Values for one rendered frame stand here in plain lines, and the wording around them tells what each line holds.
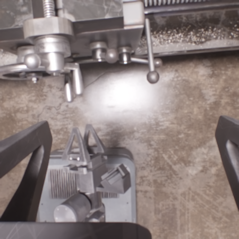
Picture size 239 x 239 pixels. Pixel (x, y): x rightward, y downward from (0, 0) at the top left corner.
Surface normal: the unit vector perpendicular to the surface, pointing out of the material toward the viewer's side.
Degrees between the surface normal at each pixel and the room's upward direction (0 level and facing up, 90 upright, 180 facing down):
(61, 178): 0
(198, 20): 0
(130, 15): 0
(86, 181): 24
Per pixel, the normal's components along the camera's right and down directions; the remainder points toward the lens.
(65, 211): -0.42, 0.12
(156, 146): -0.03, 0.10
